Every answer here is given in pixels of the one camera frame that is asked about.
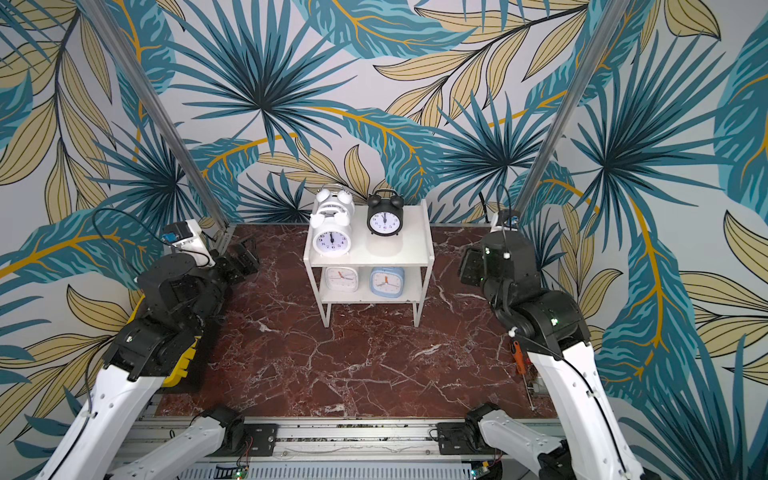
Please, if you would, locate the white square alarm clock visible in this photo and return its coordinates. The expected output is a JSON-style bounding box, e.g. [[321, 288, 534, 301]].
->
[[324, 266, 359, 293]]

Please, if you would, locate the metal valve red handle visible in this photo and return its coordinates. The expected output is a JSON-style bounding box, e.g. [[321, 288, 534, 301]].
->
[[526, 366, 549, 397]]

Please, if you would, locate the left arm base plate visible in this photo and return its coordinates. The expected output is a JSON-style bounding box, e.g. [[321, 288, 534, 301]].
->
[[230, 423, 278, 457]]

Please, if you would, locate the light blue square alarm clock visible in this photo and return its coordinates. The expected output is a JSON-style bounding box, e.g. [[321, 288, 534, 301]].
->
[[369, 266, 406, 298]]

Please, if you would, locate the black twin-bell alarm clock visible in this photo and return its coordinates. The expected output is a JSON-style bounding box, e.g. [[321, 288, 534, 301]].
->
[[367, 188, 405, 237]]

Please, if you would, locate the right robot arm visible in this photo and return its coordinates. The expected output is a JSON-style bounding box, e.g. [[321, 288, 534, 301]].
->
[[460, 227, 657, 479]]

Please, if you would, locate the orange handled screwdriver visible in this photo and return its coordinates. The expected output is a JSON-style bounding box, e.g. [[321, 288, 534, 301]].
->
[[511, 341, 527, 376]]

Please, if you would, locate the left aluminium frame post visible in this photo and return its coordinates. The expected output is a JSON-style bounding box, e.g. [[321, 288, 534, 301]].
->
[[81, 0, 229, 230]]

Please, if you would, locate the white two-tier shelf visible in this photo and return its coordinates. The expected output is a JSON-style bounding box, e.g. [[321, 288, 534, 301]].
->
[[303, 201, 435, 327]]

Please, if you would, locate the white chrome twin-bell alarm clock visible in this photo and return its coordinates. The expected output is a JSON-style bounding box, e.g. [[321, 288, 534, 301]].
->
[[310, 188, 355, 228]]

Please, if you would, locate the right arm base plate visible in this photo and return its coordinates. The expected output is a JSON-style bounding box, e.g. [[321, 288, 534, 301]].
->
[[436, 422, 496, 455]]

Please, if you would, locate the yellow plastic toolbox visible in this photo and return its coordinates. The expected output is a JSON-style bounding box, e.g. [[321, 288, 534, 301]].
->
[[127, 290, 202, 389]]

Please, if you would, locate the aluminium frame post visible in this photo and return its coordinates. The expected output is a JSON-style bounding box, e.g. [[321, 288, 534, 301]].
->
[[81, 0, 229, 230], [512, 0, 629, 215]]

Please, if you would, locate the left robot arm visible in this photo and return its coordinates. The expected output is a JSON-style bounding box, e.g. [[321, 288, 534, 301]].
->
[[38, 242, 259, 479]]

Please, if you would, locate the right aluminium frame post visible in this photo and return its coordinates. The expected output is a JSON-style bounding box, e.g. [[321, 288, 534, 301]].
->
[[512, 0, 629, 215]]

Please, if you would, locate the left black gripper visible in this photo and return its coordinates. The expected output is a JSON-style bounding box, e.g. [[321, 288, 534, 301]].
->
[[185, 234, 262, 330]]

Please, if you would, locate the aluminium mounting rail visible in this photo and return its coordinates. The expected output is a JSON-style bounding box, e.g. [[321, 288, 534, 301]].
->
[[89, 416, 619, 480]]

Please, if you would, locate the white matte twin-bell alarm clock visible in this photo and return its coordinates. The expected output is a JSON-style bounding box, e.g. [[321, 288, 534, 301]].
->
[[310, 205, 352, 257]]

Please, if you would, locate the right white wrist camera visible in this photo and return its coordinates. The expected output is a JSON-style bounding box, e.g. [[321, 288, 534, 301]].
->
[[490, 209, 520, 232]]

